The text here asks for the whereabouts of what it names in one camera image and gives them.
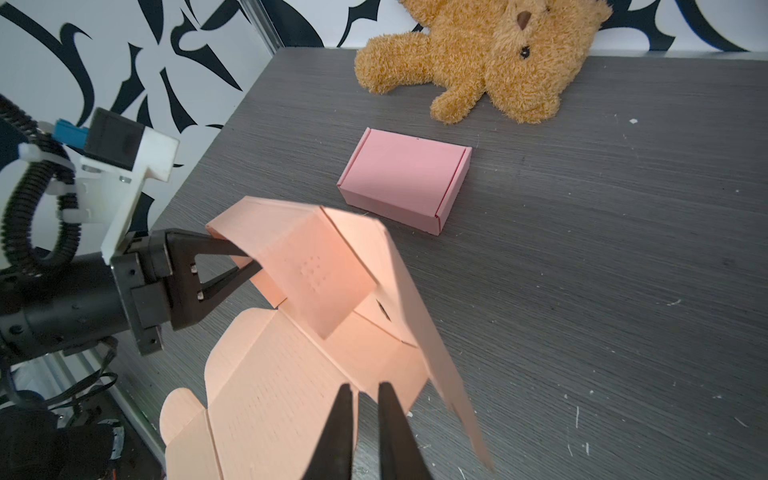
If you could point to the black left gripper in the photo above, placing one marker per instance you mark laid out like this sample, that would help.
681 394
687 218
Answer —
89 301

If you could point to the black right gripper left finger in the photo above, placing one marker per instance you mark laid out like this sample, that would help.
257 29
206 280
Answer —
333 455

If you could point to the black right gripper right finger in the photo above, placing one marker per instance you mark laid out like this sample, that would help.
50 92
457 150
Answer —
399 455

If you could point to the peach cardboard box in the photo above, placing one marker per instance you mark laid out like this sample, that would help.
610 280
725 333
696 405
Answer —
342 310

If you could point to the pink cardboard box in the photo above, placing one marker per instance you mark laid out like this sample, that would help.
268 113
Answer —
410 180

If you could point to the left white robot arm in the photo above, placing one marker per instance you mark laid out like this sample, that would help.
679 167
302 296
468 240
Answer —
46 438

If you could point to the brown teddy bear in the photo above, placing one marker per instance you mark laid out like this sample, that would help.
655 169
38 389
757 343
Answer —
521 54

